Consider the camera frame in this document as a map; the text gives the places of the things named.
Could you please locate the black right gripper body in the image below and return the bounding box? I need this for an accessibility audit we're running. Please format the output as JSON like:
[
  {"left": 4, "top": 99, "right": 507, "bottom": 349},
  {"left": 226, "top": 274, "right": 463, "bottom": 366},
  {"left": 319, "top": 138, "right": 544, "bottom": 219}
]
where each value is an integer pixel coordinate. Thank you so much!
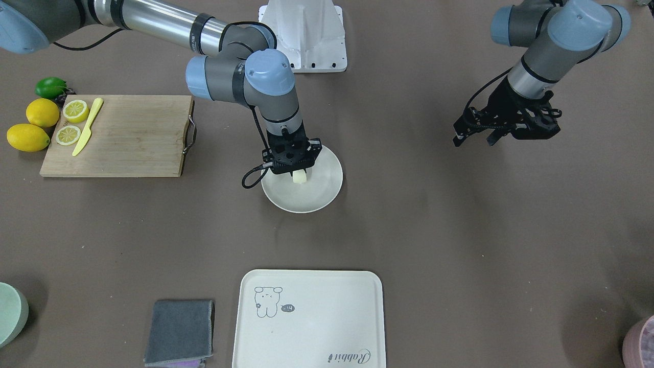
[{"left": 267, "top": 123, "right": 308, "bottom": 154}]

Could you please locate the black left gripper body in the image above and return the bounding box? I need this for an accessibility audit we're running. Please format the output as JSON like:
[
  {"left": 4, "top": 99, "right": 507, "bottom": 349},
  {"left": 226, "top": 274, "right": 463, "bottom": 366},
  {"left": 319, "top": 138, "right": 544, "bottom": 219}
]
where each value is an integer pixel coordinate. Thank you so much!
[{"left": 485, "top": 77, "right": 554, "bottom": 128}]

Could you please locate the cream round plate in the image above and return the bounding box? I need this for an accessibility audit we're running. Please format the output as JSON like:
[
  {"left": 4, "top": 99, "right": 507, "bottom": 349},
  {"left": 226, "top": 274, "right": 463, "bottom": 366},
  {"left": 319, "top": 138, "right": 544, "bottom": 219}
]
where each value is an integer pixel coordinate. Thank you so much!
[{"left": 261, "top": 146, "right": 344, "bottom": 213}]

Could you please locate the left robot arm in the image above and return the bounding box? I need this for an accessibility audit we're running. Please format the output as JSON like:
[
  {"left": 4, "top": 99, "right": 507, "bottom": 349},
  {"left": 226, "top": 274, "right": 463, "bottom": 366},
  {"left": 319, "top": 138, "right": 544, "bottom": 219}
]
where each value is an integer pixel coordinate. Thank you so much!
[{"left": 453, "top": 1, "right": 631, "bottom": 147}]

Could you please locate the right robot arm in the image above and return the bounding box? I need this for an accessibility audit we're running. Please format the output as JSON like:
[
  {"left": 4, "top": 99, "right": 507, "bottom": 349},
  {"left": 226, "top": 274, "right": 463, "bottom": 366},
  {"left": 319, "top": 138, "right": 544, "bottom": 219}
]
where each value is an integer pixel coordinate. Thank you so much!
[{"left": 2, "top": 1, "right": 321, "bottom": 161}]

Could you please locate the cream rectangular rabbit tray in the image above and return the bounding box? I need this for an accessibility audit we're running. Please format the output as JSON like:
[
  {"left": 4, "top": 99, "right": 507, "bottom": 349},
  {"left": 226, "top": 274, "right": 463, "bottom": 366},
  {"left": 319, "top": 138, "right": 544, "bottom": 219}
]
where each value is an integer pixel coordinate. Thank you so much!
[{"left": 232, "top": 269, "right": 386, "bottom": 367}]

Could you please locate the wooden cutting board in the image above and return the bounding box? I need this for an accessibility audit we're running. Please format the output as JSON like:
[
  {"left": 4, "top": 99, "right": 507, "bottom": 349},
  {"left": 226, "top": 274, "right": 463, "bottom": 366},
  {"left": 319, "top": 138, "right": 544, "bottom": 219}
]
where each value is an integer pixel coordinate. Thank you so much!
[{"left": 40, "top": 95, "right": 194, "bottom": 178}]

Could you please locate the yellow plastic knife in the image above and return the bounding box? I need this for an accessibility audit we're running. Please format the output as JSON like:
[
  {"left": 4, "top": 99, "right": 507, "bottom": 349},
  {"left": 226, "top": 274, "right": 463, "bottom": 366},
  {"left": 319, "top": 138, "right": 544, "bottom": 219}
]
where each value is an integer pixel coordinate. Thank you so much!
[{"left": 72, "top": 97, "right": 104, "bottom": 156}]

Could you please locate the dark grey folded cloth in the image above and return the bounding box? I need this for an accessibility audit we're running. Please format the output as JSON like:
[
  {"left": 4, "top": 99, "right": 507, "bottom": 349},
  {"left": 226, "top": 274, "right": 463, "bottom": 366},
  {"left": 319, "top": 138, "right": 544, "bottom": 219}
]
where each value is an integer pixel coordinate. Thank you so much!
[{"left": 144, "top": 299, "right": 214, "bottom": 367}]

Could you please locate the lemon half slice upper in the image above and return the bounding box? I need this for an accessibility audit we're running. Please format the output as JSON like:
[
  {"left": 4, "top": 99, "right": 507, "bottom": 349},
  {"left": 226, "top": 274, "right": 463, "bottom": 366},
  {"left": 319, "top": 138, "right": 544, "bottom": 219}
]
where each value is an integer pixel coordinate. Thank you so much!
[{"left": 62, "top": 99, "right": 90, "bottom": 124}]

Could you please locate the lemon half slice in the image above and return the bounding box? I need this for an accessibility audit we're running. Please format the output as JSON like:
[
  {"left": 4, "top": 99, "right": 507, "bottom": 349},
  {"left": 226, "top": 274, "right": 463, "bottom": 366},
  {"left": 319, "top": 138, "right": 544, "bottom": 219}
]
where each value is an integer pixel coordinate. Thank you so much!
[
  {"left": 54, "top": 124, "right": 82, "bottom": 146},
  {"left": 62, "top": 99, "right": 90, "bottom": 124}
]

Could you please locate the lemon half slice lower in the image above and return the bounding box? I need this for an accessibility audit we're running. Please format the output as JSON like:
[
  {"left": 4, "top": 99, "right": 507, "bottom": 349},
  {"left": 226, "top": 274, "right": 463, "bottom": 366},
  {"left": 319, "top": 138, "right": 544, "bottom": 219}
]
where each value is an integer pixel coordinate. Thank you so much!
[{"left": 54, "top": 124, "right": 82, "bottom": 146}]

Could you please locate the green lime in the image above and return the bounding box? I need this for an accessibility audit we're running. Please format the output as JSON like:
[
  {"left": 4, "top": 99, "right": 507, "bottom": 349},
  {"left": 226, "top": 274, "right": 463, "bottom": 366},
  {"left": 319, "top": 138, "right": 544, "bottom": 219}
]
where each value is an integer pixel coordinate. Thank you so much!
[{"left": 34, "top": 77, "right": 68, "bottom": 100}]

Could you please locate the whole lemon far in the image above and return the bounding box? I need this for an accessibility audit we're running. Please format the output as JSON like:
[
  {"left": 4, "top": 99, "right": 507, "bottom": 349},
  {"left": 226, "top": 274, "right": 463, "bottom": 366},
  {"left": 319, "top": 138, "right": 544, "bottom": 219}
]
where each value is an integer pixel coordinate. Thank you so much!
[{"left": 26, "top": 98, "right": 60, "bottom": 128}]

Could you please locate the pink bowl with ice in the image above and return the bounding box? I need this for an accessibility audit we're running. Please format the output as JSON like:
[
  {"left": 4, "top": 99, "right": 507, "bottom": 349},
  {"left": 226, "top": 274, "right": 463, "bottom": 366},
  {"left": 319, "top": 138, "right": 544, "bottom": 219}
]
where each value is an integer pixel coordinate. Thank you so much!
[{"left": 622, "top": 316, "right": 653, "bottom": 367}]

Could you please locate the mint green bowl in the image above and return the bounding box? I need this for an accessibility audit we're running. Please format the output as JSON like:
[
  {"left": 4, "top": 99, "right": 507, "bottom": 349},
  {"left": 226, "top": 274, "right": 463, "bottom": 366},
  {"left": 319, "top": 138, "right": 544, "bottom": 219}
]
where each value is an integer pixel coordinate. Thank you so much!
[{"left": 1, "top": 282, "right": 29, "bottom": 348}]

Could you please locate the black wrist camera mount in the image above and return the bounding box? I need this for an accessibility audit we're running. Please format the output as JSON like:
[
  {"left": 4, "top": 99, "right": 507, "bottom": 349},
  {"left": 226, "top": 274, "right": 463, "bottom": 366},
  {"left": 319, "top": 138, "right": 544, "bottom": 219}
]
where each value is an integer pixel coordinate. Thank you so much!
[{"left": 241, "top": 135, "right": 322, "bottom": 189}]

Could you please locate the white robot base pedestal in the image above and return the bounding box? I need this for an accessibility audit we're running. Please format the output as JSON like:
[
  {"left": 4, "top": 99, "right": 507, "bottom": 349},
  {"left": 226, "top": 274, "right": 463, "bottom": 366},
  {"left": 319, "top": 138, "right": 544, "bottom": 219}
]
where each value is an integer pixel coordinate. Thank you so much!
[{"left": 259, "top": 1, "right": 348, "bottom": 73}]

